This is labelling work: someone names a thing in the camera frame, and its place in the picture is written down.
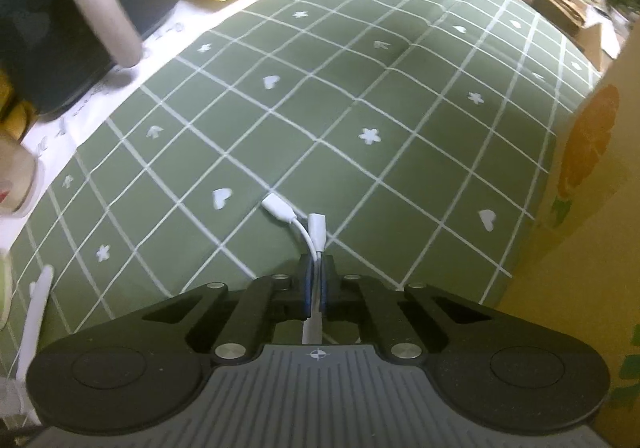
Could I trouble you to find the white adapter cable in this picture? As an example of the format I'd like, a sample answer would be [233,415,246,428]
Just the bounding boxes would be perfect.
[260,192,331,346]

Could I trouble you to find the cardboard box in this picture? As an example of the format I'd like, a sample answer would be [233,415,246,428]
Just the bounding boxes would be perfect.
[499,30,640,447]

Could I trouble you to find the white gimbal tripod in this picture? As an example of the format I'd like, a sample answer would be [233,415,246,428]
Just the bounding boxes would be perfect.
[1,265,54,425]

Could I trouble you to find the grey lid shaker bottle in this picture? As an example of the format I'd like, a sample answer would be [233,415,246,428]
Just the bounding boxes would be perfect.
[0,130,41,218]

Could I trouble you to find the black air fryer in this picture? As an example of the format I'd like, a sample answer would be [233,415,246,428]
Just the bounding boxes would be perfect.
[1,0,177,114]

